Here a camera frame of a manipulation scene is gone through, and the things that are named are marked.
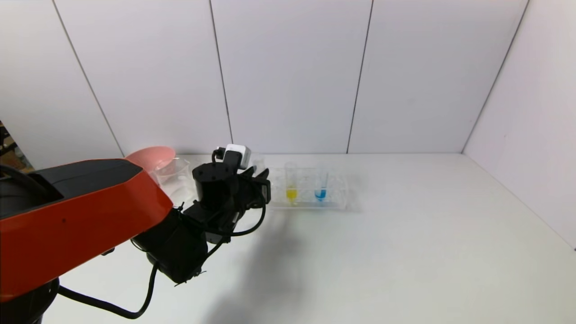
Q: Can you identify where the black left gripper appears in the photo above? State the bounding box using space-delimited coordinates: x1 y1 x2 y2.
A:
238 166 271 209

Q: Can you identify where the test tube with yellow pigment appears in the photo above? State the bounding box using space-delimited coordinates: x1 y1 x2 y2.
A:
285 163 298 204

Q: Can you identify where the test tube with blue pigment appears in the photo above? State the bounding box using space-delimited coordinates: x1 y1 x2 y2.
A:
314 164 328 202

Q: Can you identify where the clear glass beaker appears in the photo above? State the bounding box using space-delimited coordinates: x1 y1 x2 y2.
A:
155 157 195 204

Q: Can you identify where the clear acrylic test tube rack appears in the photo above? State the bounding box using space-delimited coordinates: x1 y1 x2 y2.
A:
268 165 350 211

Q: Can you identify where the pink plastic bowl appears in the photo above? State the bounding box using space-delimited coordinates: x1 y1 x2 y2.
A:
126 146 176 174

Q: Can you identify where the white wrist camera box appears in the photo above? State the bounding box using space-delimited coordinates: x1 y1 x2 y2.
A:
217 144 252 170

